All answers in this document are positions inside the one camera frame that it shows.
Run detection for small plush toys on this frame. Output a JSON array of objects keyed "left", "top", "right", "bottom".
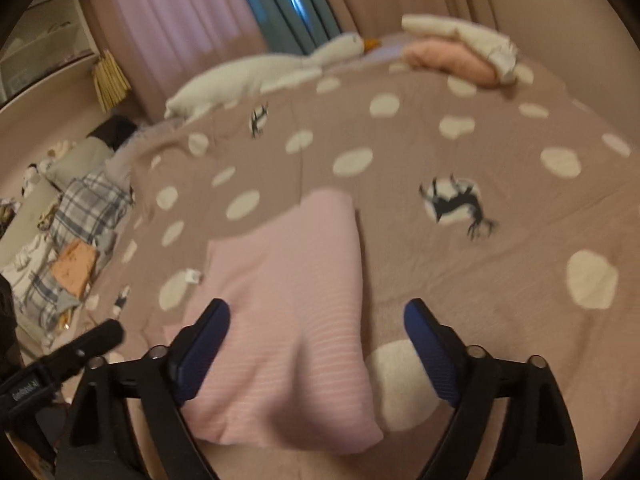
[{"left": 20, "top": 140, "right": 71, "bottom": 196}]

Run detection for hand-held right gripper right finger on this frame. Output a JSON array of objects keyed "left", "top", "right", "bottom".
[{"left": 404, "top": 298, "right": 583, "bottom": 480}]

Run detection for grey blue garment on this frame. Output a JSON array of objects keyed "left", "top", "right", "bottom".
[{"left": 90, "top": 232, "right": 118, "bottom": 261}]

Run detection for pink knit sweater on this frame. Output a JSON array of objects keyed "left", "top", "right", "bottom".
[{"left": 162, "top": 187, "right": 386, "bottom": 456}]

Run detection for folded white garment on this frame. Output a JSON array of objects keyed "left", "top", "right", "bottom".
[{"left": 401, "top": 14, "right": 521, "bottom": 83}]

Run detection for white goose plush toy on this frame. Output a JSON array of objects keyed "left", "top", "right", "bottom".
[{"left": 164, "top": 32, "right": 381, "bottom": 122}]

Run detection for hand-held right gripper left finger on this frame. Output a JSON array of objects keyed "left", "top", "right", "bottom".
[{"left": 55, "top": 298, "right": 232, "bottom": 480}]

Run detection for folded orange cloth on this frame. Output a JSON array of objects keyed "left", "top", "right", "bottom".
[{"left": 51, "top": 239, "right": 98, "bottom": 297}]

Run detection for polka dot blanket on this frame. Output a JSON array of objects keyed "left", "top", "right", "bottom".
[{"left": 85, "top": 57, "right": 633, "bottom": 480}]

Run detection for straw tassel hanging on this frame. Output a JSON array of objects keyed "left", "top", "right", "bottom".
[{"left": 91, "top": 50, "right": 133, "bottom": 111}]

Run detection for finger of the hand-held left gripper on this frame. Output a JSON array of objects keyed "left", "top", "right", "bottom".
[{"left": 45, "top": 320, "right": 126, "bottom": 378}]

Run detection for white wall shelf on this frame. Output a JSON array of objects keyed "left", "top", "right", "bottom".
[{"left": 0, "top": 0, "right": 101, "bottom": 111}]

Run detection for folded pink garment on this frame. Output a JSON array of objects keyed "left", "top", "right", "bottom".
[{"left": 402, "top": 40, "right": 498, "bottom": 86}]

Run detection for beige pillow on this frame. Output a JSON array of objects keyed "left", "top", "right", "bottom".
[
  {"left": 0, "top": 180, "right": 66, "bottom": 241},
  {"left": 45, "top": 137, "right": 113, "bottom": 186}
]

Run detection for blue plaid cloth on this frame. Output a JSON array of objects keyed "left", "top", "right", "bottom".
[{"left": 10, "top": 260, "right": 66, "bottom": 331}]

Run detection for plaid pillow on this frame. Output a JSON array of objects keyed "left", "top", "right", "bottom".
[{"left": 52, "top": 172, "right": 133, "bottom": 251}]

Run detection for dark pillow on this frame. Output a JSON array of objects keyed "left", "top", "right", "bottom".
[{"left": 86, "top": 114, "right": 138, "bottom": 153}]

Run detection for blue curtain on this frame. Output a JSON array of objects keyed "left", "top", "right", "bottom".
[{"left": 227, "top": 0, "right": 341, "bottom": 56}]

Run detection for lilac ruffled pillow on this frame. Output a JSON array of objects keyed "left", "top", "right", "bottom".
[{"left": 107, "top": 125, "right": 166, "bottom": 181}]

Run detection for bed with lilac sheet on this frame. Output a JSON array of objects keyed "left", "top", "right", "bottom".
[{"left": 360, "top": 35, "right": 411, "bottom": 66}]

